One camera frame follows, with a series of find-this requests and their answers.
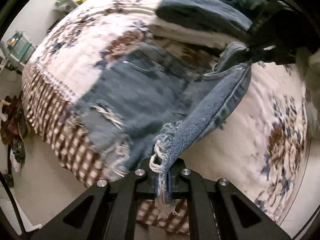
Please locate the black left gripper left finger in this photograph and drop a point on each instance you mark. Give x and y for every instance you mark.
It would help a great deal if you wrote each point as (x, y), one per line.
(105, 210)

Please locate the light blue denim shorts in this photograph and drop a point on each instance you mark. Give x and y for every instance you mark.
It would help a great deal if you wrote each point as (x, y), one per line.
(151, 104)

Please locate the teal storage rack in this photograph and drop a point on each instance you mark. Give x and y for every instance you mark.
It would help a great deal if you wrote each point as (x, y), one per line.
(19, 46)

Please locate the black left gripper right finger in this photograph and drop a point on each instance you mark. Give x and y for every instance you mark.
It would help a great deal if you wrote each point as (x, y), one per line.
(218, 210)

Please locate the dark clothes pile on floor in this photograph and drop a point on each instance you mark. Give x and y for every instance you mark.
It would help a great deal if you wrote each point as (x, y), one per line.
(14, 129)

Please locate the folded white garment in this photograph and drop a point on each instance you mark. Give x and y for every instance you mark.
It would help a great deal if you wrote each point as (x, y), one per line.
(191, 36)

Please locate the floral bed blanket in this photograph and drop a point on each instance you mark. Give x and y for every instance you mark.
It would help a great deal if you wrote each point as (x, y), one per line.
(260, 147)

